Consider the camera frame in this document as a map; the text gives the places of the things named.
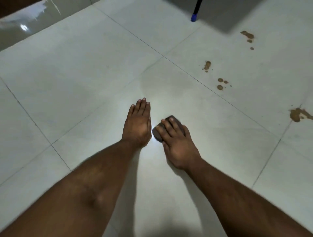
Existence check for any person's right forearm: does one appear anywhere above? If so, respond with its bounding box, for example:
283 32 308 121
186 159 313 237

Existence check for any person's left forearm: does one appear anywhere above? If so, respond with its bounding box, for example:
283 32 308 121
0 139 141 237

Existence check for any dark brown wooden panel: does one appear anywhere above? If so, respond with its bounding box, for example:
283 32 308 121
0 0 43 19

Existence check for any dark brown scrubbing sponge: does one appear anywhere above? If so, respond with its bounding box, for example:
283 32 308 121
151 115 185 143

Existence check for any person's left hand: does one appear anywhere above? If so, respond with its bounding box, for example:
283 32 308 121
121 97 153 149

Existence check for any blue object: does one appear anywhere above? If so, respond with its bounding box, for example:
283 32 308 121
190 0 203 23

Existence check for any person's right hand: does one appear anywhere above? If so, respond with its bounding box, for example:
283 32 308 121
156 117 203 171

